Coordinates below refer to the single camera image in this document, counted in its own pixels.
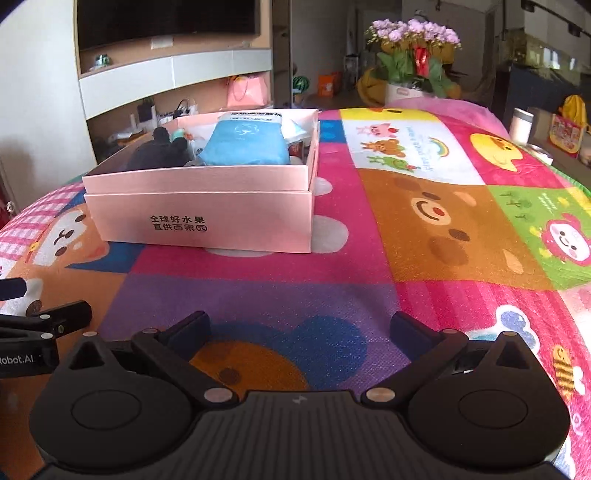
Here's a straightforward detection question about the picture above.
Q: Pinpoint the pink blanket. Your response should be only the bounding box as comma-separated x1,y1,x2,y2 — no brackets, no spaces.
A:
323,97,504,136

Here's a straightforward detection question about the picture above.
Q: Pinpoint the white stool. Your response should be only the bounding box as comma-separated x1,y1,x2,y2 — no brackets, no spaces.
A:
344,53,363,84

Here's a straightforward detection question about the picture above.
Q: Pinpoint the colourful cartoon play mat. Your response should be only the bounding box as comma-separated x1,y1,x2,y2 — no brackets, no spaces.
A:
0,107,591,480

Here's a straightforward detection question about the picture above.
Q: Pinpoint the yellow backpack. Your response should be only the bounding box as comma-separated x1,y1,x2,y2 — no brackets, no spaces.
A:
558,95,588,127

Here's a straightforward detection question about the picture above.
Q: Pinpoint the red printed bag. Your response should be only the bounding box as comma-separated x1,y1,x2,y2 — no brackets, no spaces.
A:
548,113,583,155

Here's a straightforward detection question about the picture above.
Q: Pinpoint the black router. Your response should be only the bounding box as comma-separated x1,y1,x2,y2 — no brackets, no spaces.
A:
136,98,158,125

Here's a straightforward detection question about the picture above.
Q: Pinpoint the blue tissue packet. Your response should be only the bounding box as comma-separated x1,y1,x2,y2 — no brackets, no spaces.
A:
198,111,291,167

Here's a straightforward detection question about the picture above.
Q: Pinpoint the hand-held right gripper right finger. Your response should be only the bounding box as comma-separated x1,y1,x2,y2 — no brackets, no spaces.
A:
360,312,543,407

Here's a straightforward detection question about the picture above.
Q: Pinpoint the pink gift bag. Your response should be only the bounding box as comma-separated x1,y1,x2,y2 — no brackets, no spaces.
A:
225,74,269,109

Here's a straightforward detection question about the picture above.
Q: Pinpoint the dark cabinet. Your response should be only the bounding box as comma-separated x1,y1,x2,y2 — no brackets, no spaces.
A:
492,65,591,134

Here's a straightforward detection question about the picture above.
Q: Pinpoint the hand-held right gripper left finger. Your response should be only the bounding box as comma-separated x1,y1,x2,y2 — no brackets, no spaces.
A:
60,309,237,407

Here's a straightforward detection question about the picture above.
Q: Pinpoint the white and wood wall cabinet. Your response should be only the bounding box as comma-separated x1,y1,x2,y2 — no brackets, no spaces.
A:
76,0,274,164

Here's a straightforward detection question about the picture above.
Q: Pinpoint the black plush toy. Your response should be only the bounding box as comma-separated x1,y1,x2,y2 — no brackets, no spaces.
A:
126,127,190,171

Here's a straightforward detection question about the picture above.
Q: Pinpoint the black track light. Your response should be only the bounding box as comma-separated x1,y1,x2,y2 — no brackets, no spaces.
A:
522,0,591,38

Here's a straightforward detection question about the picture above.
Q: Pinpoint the white power strip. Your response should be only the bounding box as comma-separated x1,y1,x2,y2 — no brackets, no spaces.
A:
157,102,199,123

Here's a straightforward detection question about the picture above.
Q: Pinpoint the pink cardboard box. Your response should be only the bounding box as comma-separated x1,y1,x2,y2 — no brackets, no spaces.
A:
82,108,321,254

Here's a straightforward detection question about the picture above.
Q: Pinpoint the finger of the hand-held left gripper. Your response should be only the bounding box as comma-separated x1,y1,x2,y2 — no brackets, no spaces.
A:
0,300,93,343
0,277,28,303

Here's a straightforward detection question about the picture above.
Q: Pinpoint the potted pink orchid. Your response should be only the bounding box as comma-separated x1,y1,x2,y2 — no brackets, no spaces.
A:
364,18,462,104

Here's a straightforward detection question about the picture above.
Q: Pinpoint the white cylinder humidifier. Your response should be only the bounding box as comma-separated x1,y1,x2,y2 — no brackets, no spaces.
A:
509,107,534,145

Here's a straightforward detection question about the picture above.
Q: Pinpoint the black television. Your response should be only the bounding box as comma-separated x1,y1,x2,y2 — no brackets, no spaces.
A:
76,0,257,51

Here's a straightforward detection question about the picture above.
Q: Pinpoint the beige sofa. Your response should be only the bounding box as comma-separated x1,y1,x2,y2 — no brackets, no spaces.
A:
526,106,591,185

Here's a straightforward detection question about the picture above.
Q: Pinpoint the orange box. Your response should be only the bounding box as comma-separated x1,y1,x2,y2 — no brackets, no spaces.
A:
318,71,342,97

